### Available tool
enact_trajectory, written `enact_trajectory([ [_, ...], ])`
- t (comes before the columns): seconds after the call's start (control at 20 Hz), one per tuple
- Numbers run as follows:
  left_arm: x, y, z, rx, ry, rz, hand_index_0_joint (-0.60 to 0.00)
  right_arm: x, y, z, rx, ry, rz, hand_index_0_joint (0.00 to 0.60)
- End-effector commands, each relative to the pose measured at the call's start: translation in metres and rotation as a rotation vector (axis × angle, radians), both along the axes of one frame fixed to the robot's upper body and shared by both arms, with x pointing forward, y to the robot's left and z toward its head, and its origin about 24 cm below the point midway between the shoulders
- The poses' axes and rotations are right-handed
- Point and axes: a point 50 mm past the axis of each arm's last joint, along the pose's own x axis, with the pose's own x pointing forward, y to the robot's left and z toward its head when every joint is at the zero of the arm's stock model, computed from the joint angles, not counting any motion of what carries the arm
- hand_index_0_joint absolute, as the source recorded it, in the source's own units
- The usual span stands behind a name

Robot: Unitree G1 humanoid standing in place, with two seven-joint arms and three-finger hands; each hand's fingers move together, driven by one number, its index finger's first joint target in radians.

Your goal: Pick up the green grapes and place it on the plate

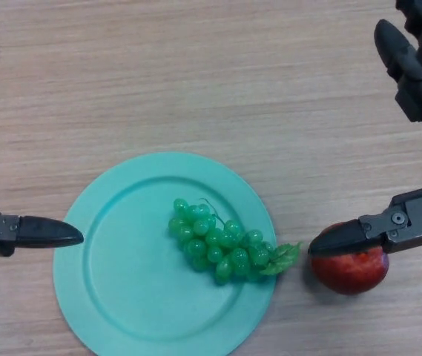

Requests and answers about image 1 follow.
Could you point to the turquoise round plate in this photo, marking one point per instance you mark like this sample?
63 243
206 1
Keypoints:
132 267

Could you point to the red apple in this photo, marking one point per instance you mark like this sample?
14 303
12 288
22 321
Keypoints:
348 274

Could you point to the green grapes bunch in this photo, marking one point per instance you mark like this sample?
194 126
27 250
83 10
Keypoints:
210 237

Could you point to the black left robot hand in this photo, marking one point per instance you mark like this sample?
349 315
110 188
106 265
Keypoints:
40 233

